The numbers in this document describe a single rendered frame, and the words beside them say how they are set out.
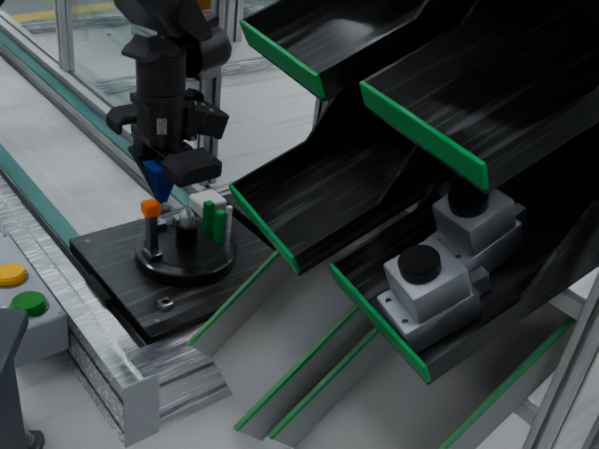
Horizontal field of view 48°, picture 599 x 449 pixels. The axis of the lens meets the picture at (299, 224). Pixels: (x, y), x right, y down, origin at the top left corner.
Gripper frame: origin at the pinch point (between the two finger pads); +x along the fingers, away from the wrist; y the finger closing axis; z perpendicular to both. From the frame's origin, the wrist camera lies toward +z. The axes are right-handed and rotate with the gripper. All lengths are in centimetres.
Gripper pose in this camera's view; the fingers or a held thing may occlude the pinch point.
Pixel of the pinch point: (161, 178)
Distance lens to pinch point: 87.8
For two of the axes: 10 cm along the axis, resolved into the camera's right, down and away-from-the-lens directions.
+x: -1.0, 8.3, 5.4
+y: -6.2, -4.8, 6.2
